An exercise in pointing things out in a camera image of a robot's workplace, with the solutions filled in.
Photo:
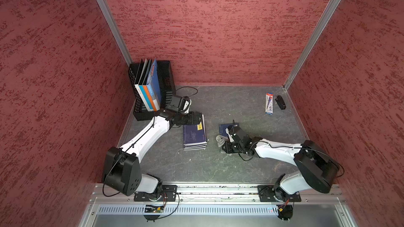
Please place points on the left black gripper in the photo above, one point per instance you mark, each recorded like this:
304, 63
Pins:
191, 119

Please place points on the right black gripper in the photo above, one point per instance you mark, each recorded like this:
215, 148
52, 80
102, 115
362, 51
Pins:
228, 150

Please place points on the grey fluffy cleaning cloth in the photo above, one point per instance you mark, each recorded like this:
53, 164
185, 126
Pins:
221, 140

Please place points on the purple book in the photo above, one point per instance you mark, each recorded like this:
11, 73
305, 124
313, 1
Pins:
191, 146
194, 148
194, 134

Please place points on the blue book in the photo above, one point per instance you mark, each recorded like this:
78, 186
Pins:
223, 127

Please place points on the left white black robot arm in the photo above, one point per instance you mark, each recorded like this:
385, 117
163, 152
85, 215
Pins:
122, 170

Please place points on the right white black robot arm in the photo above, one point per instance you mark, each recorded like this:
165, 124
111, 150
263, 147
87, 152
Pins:
316, 169

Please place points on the white teal upright book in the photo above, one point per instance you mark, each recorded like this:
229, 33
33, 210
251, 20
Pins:
140, 75

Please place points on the black mesh file basket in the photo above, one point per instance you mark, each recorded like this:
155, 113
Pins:
167, 87

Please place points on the blue orange upright folder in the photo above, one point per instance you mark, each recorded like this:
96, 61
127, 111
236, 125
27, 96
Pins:
151, 86

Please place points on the white blue pen box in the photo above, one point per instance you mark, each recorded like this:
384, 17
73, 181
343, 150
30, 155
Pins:
269, 104

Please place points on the small black device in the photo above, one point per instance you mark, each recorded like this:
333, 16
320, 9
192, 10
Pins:
280, 102

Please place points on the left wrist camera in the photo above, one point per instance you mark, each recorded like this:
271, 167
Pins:
179, 104

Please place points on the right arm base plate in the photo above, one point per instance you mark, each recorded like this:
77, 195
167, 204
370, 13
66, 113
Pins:
269, 194

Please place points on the aluminium rail frame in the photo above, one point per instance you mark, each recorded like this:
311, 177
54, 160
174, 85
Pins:
222, 194

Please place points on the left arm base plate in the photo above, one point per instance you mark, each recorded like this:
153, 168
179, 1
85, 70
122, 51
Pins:
166, 193

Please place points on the slotted cable duct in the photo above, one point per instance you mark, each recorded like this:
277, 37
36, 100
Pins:
187, 209

